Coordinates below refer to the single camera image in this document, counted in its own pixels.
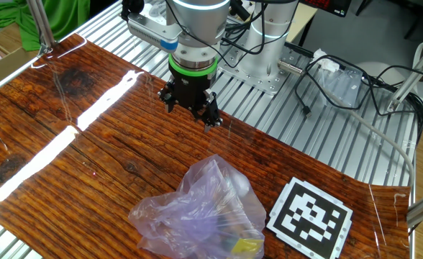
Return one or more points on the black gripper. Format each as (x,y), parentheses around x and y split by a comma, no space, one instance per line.
(191,90)

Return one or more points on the purple translucent plastic bag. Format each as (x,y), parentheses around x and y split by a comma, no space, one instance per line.
(197,208)

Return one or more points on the clear plastic bag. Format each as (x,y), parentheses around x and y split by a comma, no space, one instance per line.
(341,86)

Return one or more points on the wood grain table mat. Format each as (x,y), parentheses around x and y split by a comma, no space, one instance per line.
(125,151)

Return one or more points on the white crumpled paper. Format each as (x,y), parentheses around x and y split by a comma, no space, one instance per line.
(323,61)

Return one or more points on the beige table board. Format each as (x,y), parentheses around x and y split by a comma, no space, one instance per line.
(303,21)

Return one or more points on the yellow green block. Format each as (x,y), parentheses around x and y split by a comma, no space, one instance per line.
(247,246)

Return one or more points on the large green cloth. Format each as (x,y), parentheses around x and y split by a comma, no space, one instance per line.
(53,18)

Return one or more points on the black white fiducial marker board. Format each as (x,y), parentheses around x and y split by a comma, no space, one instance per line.
(310,219)

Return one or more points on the black device with red digits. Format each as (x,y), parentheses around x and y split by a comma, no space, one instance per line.
(326,5)

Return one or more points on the open cardboard box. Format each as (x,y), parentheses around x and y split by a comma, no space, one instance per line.
(3,66)

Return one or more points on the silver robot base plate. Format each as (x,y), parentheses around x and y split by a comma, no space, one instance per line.
(265,84)

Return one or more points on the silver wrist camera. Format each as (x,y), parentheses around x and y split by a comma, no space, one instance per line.
(150,32)

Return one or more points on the aluminium frame rail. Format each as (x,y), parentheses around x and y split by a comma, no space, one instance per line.
(6,79)

